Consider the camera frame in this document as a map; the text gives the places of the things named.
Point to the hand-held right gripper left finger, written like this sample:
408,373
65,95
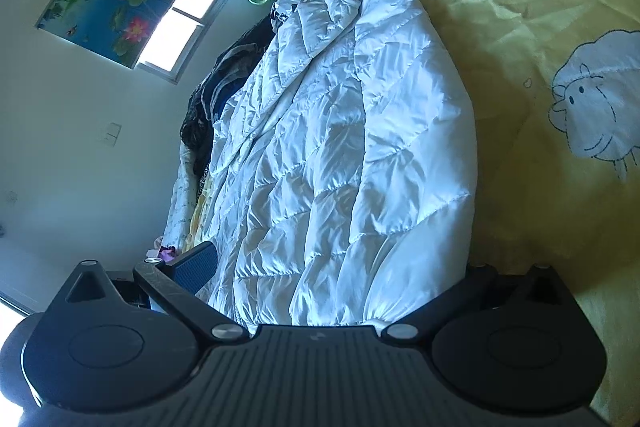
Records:
196,268

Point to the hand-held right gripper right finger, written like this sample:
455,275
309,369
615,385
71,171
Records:
472,292

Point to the white down jacket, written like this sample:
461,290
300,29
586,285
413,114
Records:
350,132

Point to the pile of dark clothes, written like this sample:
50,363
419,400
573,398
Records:
220,77

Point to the pale printed blanket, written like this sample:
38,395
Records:
180,207

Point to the yellow cartoon printed bedsheet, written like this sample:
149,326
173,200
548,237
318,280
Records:
525,32

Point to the window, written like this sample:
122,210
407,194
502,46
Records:
195,2

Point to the white wall switch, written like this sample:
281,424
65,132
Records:
112,135

